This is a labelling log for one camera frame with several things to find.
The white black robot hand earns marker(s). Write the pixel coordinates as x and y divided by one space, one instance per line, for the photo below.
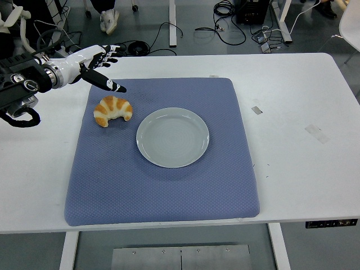
76 64

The golden croissant bread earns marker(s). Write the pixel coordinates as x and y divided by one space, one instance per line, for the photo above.
112 108

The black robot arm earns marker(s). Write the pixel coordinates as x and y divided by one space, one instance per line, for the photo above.
17 90

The round grey plate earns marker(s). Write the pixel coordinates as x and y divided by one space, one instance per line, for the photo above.
173 140

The white office chair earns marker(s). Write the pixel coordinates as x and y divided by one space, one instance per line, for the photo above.
24 33

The person's leg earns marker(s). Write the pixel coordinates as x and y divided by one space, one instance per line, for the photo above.
105 5

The black caster wheel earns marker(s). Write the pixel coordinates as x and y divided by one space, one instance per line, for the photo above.
135 8

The small grey label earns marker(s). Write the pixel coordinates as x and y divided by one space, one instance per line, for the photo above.
213 76

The blue quilted mat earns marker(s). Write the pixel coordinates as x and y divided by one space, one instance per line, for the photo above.
140 191

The black equipment box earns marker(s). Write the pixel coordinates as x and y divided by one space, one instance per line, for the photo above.
250 11

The white table leg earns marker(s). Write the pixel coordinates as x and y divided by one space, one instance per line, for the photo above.
68 250
279 247

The grey tape piece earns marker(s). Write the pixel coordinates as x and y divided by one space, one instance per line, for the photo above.
256 110

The grey power adapter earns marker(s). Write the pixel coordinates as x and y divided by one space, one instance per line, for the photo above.
265 47

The white desk leg with foot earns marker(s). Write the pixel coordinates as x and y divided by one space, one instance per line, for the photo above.
282 22

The translucent tape piece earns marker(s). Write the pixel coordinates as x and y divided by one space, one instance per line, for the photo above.
317 134

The person's foot in black shoe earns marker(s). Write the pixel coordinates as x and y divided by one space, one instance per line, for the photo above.
327 9

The white shell chair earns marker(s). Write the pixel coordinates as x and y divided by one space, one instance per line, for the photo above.
350 29

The black table control panel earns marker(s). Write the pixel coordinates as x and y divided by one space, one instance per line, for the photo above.
330 223

